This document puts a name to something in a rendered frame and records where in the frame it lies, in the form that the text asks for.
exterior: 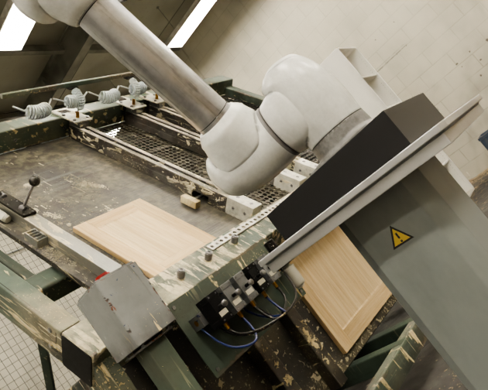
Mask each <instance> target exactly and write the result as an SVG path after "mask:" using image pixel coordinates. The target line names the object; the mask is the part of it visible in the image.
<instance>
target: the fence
mask: <svg viewBox="0 0 488 390"><path fill-rule="evenodd" d="M0 210H2V211H4V212H5V213H7V214H8V215H9V216H10V217H11V220H13V221H14V222H16V223H17V224H19V225H20V226H22V227H23V228H25V229H26V230H28V231H30V230H32V229H34V228H35V229H36V230H38V231H40V232H41V233H43V234H45V235H46V236H47V237H48V244H49V245H51V246H53V247H54V248H55V249H57V250H58V251H61V252H62V253H64V254H65V255H66V256H68V257H69V258H71V259H73V260H74V261H75V262H77V263H79V264H80V265H82V266H84V267H85V268H86V269H88V270H89V271H91V272H93V273H94V274H95V275H97V276H99V275H100V274H102V273H103V272H112V271H114V270H116V269H118V268H120V267H121V265H120V264H118V263H117V262H114V261H113V260H111V259H110V258H108V257H107V256H105V255H103V254H102V253H101V252H99V251H97V250H95V249H93V248H92V247H91V246H89V245H87V244H85V243H84V242H83V241H81V240H79V239H77V238H76V237H74V236H73V235H71V234H69V233H67V232H66V231H65V230H63V229H61V228H60V227H58V226H56V225H55V224H53V223H51V222H50V221H48V220H47V219H45V218H44V217H41V216H40V215H38V214H33V215H30V216H28V217H24V218H23V217H21V216H19V215H18V214H16V213H15V212H13V211H12V210H10V209H8V208H7V207H5V206H4V205H2V204H0Z"/></svg>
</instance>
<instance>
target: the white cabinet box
mask: <svg viewBox="0 0 488 390"><path fill-rule="evenodd" d="M320 65H321V66H323V67H324V68H325V69H327V70H329V71H330V72H331V73H332V74H333V75H334V76H335V77H336V78H337V79H338V80H339V81H340V82H341V83H342V84H343V85H344V87H345V88H346V89H347V90H348V91H349V93H350V94H351V95H352V96H353V97H354V99H355V100H356V102H357V103H358V105H359V106H360V107H361V108H362V109H363V110H364V111H365V112H366V113H367V114H368V115H369V116H370V117H371V118H375V117H376V116H377V115H378V114H379V113H380V112H381V111H383V110H385V109H388V108H390V107H392V106H394V105H396V104H399V103H401V102H402V101H401V100H400V98H399V97H398V96H397V95H396V94H395V93H394V92H393V91H392V89H391V88H390V87H389V86H388V84H387V83H386V82H385V81H384V79H383V78H382V77H381V76H380V75H379V74H378V73H377V72H376V70H375V69H374V68H373V67H372V65H371V64H370V63H369V62H368V61H367V59H366V58H365V57H364V56H363V55H362V54H361V53H360V51H359V50H358V49H357V48H356V47H339V48H336V49H335V50H334V51H333V52H332V53H331V54H330V55H329V56H328V57H327V58H326V59H325V60H324V61H323V62H322V63H321V64H320ZM435 156H436V157H437V159H438V160H439V161H440V162H441V164H442V165H443V166H444V167H445V168H446V169H447V170H448V172H449V173H450V174H451V175H452V177H453V178H454V179H455V180H456V182H457V183H458V184H459V185H460V186H461V188H463V189H464V191H465V192H466V193H467V194H468V195H469V197H471V195H472V193H473V191H474V190H475V189H474V187H473V185H472V184H471V183H470V182H469V181H468V180H467V179H466V177H465V176H464V175H463V174H462V172H461V171H460V170H459V169H458V167H457V166H456V165H455V164H454V162H453V161H452V160H451V159H450V158H449V157H448V156H447V155H446V154H445V152H444V151H443V150H442V151H440V152H439V153H438V154H436V155H435Z"/></svg>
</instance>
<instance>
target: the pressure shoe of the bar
mask: <svg viewBox="0 0 488 390"><path fill-rule="evenodd" d="M180 201H181V203H183V204H186V205H188V206H189V207H192V208H194V209H197V208H199V207H200V205H201V201H200V200H198V199H196V198H194V197H192V196H190V195H188V194H183V195H181V196H180Z"/></svg>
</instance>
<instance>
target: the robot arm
mask: <svg viewBox="0 0 488 390"><path fill-rule="evenodd" d="M126 1H127V0H119V1H117V0H12V2H13V4H14V5H15V7H16V8H17V9H18V10H19V11H20V12H21V13H22V14H23V15H24V16H26V17H27V18H29V19H31V20H33V21H34V22H39V23H42V24H52V23H55V22H57V21H58V20H59V21H61V22H64V23H66V24H68V25H69V26H74V27H78V26H80V27H81V28H82V29H83V30H84V31H85V32H86V33H87V34H88V35H89V36H91V37H92V38H93V39H94V40H95V41H96V42H98V43H99V44H100V45H101V46H102V47H103V48H105V49H106V50H107V51H108V52H109V53H110V54H111V55H113V57H114V58H116V59H117V60H118V61H119V62H120V63H121V64H122V65H123V66H125V67H126V68H127V69H128V70H129V71H130V72H132V73H134V74H135V75H136V76H137V77H138V78H139V79H140V80H141V81H142V82H143V83H144V84H146V85H147V86H148V87H149V88H150V89H151V90H152V91H154V92H155V93H156V94H157V95H158V96H159V97H161V98H162V99H163V100H164V101H165V102H166V103H168V104H169V106H171V107H172V109H174V110H175V111H176V112H177V113H178V114H179V115H181V116H182V117H183V118H184V119H185V120H186V121H188V122H189V123H190V124H191V125H192V126H193V127H195V128H196V129H197V130H198V131H199V132H200V133H201V135H200V140H201V147H202V148H203V150H204V151H205V153H206V154H207V156H208V158H207V160H206V168H207V172H208V175H209V177H210V179H211V181H212V182H213V184H214V185H215V186H216V187H217V188H218V189H219V190H220V191H222V192H223V193H225V194H227V195H229V196H237V197H238V196H243V195H246V194H248V193H252V192H253V191H255V190H258V189H259V188H261V187H263V186H265V185H266V184H268V182H270V181H271V180H273V179H274V178H275V177H276V176H278V175H279V174H280V173H281V172H282V171H284V170H285V169H286V168H287V167H288V166H289V165H290V164H291V163H292V162H293V161H294V159H295V158H296V157H297V156H298V155H299V154H300V153H301V152H303V151H304V150H306V149H308V148H309V149H310V150H311V151H312V152H313V153H314V154H315V156H316V157H317V158H318V160H319V162H320V163H319V164H318V165H317V167H316V168H315V169H314V171H313V172H312V173H311V175H312V174H313V173H314V172H316V171H317V170H318V169H319V168H320V167H321V166H322V165H323V164H325V163H326V162H327V161H328V160H329V159H330V158H331V157H333V155H334V154H336V153H337V151H339V150H340V149H341V148H342V147H343V146H344V145H345V144H346V143H347V142H349V141H350V140H351V139H352V138H353V137H354V136H355V135H356V134H358V133H359V132H360V131H361V130H362V129H363V128H364V127H366V126H367V125H368V124H369V123H370V122H371V121H372V120H373V118H371V117H370V116H369V115H368V114H367V113H366V112H365V111H364V110H363V109H362V108H361V107H360V106H359V105H358V103H357V102H356V100H355V99H354V97H353V96H352V95H351V94H350V93H349V91H348V90H347V89H346V88H345V87H344V85H343V84H342V83H341V82H340V81H339V80H338V79H337V78H336V77H335V76H334V75H333V74H332V73H331V72H330V71H329V70H327V69H325V68H324V67H323V66H321V65H320V64H318V63H316V62H314V61H313V60H310V59H308V58H306V57H304V56H300V55H297V54H289V55H287V56H285V57H283V58H281V59H280V60H278V61H277V62H276V63H275V64H274V65H273V66H272V67H271V68H270V69H269V70H268V71H267V72H266V75H265V77H264V79H263V84H262V93H263V95H264V97H265V98H264V99H263V102H262V104H261V105H260V107H259V108H258V109H257V110H256V111H254V110H253V109H251V108H249V107H247V106H245V105H244V104H243V103H237V102H230V103H227V102H226V101H225V100H224V99H223V98H222V97H221V96H220V95H219V94H217V93H216V92H215V91H214V90H213V89H212V88H211V87H210V86H209V85H208V84H206V83H205V82H204V81H203V80H202V79H201V78H200V77H199V76H198V75H197V74H196V73H195V72H194V71H193V70H192V69H191V68H190V67H189V66H188V65H187V64H185V63H184V62H183V61H182V60H181V59H180V58H179V57H178V56H177V55H176V54H175V53H173V52H172V51H171V50H170V49H169V48H168V47H167V46H166V45H165V44H164V43H162V42H161V41H160V40H159V39H158V38H157V37H156V36H155V35H154V34H153V33H152V32H150V31H149V30H148V29H147V28H146V27H145V26H144V25H143V24H142V23H141V22H140V21H139V20H138V19H137V18H136V17H135V16H134V15H133V14H132V13H131V12H129V11H128V10H127V9H126V8H125V7H124V6H123V5H122V4H121V3H120V2H126Z"/></svg>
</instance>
